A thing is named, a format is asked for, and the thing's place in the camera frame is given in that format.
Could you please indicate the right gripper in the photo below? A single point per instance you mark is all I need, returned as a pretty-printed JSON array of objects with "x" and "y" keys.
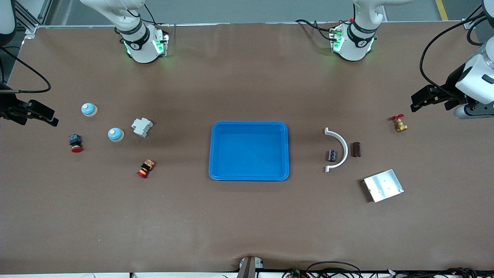
[{"x": 8, "y": 107}]

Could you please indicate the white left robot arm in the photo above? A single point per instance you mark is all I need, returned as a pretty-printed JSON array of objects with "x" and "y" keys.
[{"x": 357, "y": 48}]

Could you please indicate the orange red push button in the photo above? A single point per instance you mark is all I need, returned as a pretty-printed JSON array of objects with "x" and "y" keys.
[{"x": 146, "y": 168}]

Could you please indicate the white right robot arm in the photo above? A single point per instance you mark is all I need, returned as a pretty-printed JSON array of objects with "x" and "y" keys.
[{"x": 141, "y": 52}]

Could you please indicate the white circuit breaker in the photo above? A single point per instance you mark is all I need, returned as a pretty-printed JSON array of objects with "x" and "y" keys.
[{"x": 141, "y": 127}]

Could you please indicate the aluminium frame beam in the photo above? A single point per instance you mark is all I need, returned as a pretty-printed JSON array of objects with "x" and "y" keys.
[
  {"x": 27, "y": 17},
  {"x": 469, "y": 24}
]

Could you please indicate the silver metal plate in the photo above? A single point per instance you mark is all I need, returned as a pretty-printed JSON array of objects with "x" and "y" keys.
[{"x": 384, "y": 185}]

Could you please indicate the blue plastic tray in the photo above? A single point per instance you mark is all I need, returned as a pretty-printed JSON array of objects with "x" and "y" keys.
[{"x": 247, "y": 154}]

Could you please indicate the white curved plastic bracket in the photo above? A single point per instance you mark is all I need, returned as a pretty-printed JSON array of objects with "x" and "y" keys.
[{"x": 344, "y": 148}]

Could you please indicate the black red emergency push button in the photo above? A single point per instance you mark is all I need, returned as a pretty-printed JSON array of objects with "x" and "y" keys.
[{"x": 75, "y": 141}]

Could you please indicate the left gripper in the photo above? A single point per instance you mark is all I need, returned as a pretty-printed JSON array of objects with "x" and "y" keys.
[{"x": 450, "y": 89}]

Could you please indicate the grey metal table clamp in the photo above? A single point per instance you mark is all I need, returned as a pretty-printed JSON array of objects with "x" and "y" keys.
[{"x": 249, "y": 268}]

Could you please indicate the blue bell with white top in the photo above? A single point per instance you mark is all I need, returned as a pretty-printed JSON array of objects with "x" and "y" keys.
[
  {"x": 88, "y": 109},
  {"x": 115, "y": 134}
]

